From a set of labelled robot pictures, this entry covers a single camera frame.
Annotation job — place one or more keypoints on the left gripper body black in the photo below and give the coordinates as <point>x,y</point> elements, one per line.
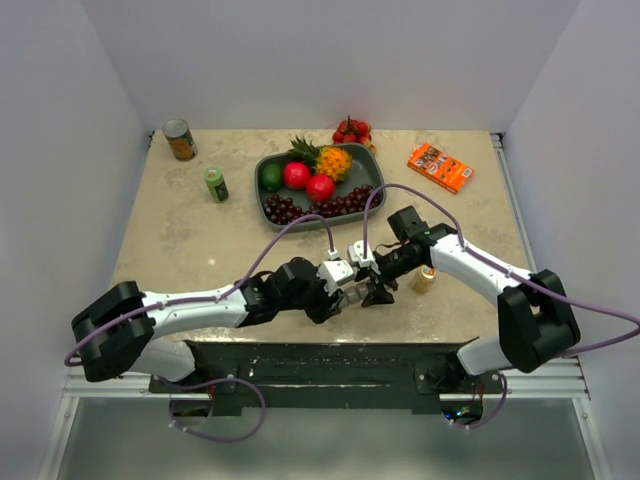
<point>315,298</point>

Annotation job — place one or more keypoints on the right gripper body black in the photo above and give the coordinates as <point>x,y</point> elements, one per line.
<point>393,264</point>

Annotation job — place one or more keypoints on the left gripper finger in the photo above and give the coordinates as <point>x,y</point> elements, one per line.
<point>334,295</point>
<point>322,313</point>

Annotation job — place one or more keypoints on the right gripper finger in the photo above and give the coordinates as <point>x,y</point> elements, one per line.
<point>380,282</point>
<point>377,297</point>

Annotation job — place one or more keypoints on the grey weekly pill organizer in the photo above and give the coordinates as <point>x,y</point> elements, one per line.
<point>354,295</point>

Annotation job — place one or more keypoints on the clear pill bottle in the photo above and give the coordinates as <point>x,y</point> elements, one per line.
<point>423,279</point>

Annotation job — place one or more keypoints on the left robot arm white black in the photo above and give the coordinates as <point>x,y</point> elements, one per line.
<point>126,329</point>

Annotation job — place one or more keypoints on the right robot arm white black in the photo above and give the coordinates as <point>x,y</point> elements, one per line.
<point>534,323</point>

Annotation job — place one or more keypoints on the grey fruit tray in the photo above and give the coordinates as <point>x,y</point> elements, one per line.
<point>365,171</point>

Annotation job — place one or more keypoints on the dark red grape bunch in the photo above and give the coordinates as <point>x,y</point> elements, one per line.
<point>283,210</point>

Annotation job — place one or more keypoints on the red pomegranate right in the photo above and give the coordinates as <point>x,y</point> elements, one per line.
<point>320,188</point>

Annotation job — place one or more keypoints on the red pomegranate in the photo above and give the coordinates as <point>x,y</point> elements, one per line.
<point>296,175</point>
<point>320,188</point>

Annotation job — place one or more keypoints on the orange snack box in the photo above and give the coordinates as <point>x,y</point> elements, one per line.
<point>440,168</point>

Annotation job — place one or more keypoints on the orange toy pineapple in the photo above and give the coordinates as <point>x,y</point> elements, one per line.
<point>334,162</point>

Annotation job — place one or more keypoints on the red pomegranate left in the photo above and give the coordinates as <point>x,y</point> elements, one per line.
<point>296,175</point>

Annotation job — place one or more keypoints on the green lime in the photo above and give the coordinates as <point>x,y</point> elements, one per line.
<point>271,178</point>

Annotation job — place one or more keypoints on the green capped small bottle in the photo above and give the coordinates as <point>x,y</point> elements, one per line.
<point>215,182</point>

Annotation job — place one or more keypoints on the tin can fruit label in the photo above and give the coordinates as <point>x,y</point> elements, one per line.
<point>180,139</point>

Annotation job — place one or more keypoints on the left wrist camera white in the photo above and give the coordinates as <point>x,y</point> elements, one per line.
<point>335,273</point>

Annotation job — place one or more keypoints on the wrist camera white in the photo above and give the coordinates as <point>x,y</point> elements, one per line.
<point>335,273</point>
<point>361,257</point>

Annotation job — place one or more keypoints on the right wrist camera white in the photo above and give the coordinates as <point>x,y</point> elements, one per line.
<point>361,257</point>

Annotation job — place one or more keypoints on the black base frame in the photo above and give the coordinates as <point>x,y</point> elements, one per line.
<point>419,377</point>

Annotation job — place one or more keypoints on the aluminium rail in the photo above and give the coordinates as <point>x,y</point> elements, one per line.
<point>131,385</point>

